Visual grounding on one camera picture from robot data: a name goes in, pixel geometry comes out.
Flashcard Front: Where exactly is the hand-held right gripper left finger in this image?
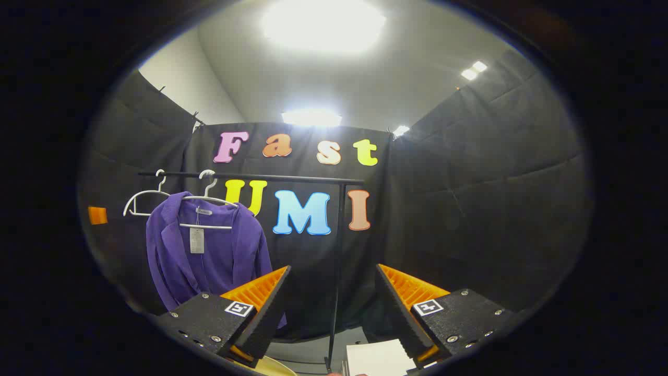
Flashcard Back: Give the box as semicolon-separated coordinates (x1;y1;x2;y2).
156;265;292;369

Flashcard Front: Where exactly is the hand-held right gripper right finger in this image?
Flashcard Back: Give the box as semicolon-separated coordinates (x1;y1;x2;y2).
375;264;516;369

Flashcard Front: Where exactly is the cream laundry hamper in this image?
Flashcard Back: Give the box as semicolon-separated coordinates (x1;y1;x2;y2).
245;355;299;376

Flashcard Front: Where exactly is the purple knit cardigan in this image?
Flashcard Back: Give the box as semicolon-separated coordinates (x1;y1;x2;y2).
145;191;288;330

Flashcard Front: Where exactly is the white plastic hanger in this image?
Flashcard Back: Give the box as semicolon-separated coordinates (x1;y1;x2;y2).
179;169;240;230
123;169;173;217

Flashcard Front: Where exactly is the black metal clothes rack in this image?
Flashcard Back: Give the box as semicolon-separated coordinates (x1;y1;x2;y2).
137;170;366;372

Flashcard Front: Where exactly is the white box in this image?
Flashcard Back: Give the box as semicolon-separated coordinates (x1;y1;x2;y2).
342;338;418;376

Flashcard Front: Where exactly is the black backdrop cloth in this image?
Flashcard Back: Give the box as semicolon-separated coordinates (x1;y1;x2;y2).
78;50;593;340

